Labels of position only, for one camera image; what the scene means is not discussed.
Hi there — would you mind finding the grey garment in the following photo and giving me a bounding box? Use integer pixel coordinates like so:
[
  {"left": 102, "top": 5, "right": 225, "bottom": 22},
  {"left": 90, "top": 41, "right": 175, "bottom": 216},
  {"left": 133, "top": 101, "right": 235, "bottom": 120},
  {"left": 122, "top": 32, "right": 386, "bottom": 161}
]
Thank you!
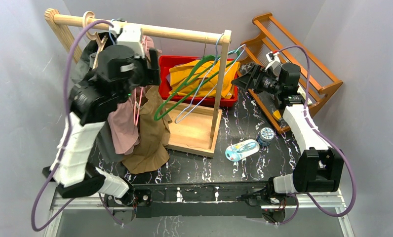
[{"left": 70, "top": 40, "right": 123, "bottom": 163}]

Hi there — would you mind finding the orange wooden shoe rack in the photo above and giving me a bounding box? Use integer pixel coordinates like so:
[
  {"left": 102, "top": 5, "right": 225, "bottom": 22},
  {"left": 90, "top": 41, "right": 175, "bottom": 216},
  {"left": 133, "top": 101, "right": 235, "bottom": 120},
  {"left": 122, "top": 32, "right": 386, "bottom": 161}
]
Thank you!
[{"left": 241, "top": 13, "right": 343, "bottom": 134}]

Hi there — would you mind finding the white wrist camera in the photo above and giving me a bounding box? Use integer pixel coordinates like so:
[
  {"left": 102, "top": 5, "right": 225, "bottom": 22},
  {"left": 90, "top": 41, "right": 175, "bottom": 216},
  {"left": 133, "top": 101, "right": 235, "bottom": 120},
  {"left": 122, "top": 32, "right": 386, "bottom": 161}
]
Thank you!
[
  {"left": 265, "top": 51, "right": 282, "bottom": 77},
  {"left": 109, "top": 21, "right": 146, "bottom": 59}
]

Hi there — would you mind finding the light blue wire hanger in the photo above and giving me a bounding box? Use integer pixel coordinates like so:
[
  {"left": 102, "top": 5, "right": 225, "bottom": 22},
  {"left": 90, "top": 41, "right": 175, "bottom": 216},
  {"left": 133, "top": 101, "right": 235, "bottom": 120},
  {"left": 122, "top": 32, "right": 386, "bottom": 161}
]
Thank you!
[{"left": 174, "top": 33, "right": 246, "bottom": 124}]

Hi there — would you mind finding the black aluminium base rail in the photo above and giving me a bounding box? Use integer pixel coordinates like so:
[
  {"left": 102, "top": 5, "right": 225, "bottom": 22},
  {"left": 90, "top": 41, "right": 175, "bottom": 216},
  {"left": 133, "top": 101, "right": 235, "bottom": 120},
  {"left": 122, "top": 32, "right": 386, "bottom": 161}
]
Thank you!
[{"left": 46, "top": 180, "right": 348, "bottom": 237}]

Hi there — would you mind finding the yellow object on rack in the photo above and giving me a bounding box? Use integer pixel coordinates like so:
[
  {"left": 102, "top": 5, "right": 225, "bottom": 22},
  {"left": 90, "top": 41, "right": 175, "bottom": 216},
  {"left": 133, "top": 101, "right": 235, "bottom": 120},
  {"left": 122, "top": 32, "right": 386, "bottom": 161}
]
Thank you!
[{"left": 272, "top": 110, "right": 283, "bottom": 122}]

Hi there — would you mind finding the pink wire hanger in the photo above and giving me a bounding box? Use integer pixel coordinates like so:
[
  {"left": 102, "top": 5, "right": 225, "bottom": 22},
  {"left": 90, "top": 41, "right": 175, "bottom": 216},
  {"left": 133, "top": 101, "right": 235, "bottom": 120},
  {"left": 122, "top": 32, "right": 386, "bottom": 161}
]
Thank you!
[{"left": 133, "top": 36, "right": 147, "bottom": 126}]

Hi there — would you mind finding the green plastic hanger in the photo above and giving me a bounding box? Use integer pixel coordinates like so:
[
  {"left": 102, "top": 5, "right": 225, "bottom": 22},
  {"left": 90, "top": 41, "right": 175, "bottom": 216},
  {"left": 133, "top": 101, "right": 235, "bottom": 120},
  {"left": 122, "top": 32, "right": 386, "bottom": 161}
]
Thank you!
[{"left": 153, "top": 37, "right": 246, "bottom": 121}]

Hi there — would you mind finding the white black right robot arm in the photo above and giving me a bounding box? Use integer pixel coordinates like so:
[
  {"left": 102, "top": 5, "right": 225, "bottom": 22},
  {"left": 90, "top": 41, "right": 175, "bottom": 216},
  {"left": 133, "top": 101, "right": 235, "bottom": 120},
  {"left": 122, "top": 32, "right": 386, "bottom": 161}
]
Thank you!
[{"left": 232, "top": 63, "right": 344, "bottom": 204}]

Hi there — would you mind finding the yellow pleated skirt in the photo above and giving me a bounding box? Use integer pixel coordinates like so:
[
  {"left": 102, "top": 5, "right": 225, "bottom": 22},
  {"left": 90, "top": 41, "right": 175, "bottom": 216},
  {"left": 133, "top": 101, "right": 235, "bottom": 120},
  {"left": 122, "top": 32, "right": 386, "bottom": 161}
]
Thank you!
[{"left": 169, "top": 60, "right": 240, "bottom": 98}]

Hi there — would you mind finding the pink garment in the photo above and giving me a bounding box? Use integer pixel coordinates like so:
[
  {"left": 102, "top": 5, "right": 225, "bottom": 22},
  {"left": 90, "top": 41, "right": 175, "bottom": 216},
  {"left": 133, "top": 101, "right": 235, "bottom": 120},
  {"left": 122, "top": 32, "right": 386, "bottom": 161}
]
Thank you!
[{"left": 107, "top": 35, "right": 163, "bottom": 156}]

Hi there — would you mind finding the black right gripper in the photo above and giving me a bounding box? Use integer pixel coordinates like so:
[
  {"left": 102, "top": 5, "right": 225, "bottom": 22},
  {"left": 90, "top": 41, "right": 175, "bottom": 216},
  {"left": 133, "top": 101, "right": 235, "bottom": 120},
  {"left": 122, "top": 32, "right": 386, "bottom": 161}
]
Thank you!
[{"left": 231, "top": 64, "right": 283, "bottom": 96}]

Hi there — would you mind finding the blue wire hanger left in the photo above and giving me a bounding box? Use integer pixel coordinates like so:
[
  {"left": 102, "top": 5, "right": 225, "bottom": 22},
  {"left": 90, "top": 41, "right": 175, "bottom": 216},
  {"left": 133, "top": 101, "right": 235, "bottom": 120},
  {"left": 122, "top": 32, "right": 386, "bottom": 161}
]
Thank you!
[{"left": 109, "top": 19, "right": 120, "bottom": 45}]

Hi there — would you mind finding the wooden clothes rack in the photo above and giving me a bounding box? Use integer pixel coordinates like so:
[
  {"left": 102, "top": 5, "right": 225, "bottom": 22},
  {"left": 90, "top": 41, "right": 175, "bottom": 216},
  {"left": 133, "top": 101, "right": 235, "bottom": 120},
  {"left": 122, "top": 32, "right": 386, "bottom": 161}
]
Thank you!
[{"left": 44, "top": 8, "right": 232, "bottom": 158}]

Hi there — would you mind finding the wooden clothes hanger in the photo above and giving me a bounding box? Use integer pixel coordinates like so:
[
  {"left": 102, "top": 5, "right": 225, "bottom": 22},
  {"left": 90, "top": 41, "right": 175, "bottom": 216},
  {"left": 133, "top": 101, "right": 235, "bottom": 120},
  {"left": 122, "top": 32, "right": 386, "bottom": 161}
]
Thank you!
[{"left": 82, "top": 11, "right": 108, "bottom": 69}]

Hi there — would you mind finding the brown garment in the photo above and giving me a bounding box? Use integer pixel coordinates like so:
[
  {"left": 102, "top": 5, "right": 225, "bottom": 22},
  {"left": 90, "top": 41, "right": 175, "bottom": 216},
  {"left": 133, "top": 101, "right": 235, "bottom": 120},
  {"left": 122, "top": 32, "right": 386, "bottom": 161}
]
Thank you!
[{"left": 122, "top": 86, "right": 172, "bottom": 174}]

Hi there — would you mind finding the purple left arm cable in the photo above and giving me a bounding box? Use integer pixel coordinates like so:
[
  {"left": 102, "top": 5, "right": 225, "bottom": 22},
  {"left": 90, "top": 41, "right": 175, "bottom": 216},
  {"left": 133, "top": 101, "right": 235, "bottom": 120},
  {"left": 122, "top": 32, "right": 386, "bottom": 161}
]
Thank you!
[{"left": 31, "top": 19, "right": 115, "bottom": 232}]

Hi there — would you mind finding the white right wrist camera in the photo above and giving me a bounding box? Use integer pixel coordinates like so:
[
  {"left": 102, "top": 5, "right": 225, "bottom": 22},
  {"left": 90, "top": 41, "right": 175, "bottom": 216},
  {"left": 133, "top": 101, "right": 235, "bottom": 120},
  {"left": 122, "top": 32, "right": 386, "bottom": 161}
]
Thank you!
[{"left": 265, "top": 51, "right": 282, "bottom": 77}]

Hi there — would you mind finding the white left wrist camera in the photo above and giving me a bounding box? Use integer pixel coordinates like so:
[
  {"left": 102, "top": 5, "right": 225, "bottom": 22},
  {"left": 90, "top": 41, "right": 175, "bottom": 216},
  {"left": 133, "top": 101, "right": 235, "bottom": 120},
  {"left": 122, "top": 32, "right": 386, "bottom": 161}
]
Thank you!
[{"left": 109, "top": 21, "right": 146, "bottom": 59}]

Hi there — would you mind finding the white blister pack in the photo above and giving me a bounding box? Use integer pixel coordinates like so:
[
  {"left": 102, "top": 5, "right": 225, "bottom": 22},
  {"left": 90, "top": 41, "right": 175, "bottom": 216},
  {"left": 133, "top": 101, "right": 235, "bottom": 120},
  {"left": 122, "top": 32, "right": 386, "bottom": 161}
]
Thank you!
[{"left": 225, "top": 139, "right": 260, "bottom": 162}]

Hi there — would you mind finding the blue patterned round tin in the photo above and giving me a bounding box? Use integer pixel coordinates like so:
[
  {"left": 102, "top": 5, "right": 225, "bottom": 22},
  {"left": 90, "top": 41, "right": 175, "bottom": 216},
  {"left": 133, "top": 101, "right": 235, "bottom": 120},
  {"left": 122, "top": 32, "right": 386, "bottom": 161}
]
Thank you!
[{"left": 256, "top": 127, "right": 275, "bottom": 147}]

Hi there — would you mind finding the red plastic bin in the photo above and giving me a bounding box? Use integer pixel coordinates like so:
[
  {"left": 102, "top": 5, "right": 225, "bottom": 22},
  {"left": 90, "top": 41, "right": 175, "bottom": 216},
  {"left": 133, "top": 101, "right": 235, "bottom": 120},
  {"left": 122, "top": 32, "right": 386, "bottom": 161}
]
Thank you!
[{"left": 158, "top": 55, "right": 238, "bottom": 107}]

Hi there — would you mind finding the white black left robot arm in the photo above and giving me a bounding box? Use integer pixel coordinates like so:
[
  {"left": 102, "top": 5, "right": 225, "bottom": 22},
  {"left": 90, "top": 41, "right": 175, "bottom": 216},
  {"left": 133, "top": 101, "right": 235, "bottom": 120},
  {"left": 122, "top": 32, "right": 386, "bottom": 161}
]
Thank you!
[{"left": 43, "top": 45, "right": 160, "bottom": 205}]

